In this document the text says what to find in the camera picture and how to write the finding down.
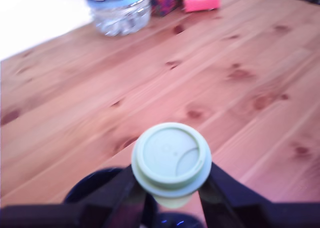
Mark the floral tissue box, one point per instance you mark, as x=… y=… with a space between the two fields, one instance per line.
x=165 y=1

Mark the large clear water bottle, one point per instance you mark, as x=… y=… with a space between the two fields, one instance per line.
x=120 y=11

